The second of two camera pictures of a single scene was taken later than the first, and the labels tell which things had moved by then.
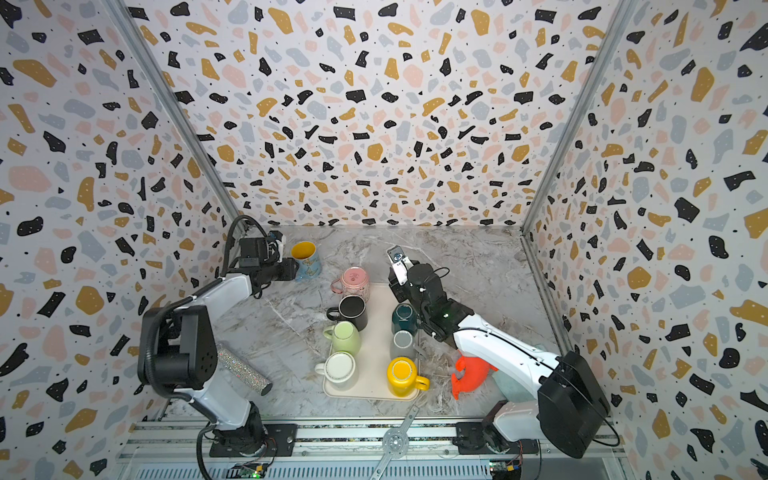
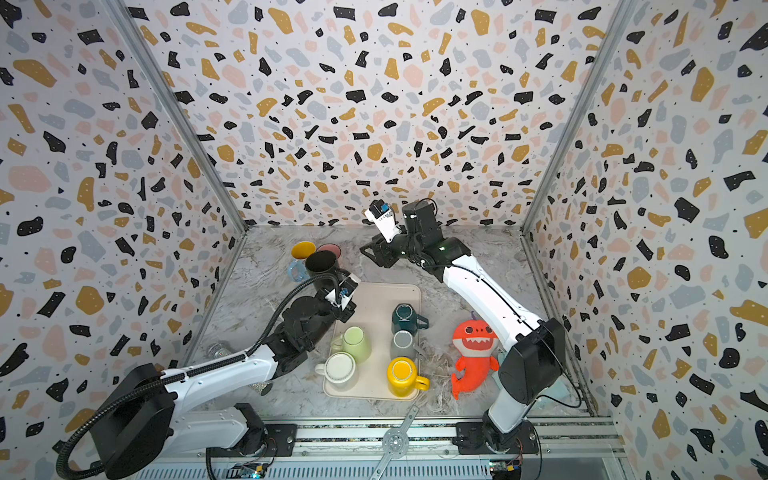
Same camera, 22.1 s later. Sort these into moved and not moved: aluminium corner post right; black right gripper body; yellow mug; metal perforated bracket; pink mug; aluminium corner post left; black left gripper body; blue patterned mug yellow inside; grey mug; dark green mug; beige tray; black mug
Moved: pink mug; black mug; black right gripper body; black left gripper body
Not moved: dark green mug; yellow mug; aluminium corner post left; metal perforated bracket; blue patterned mug yellow inside; grey mug; aluminium corner post right; beige tray
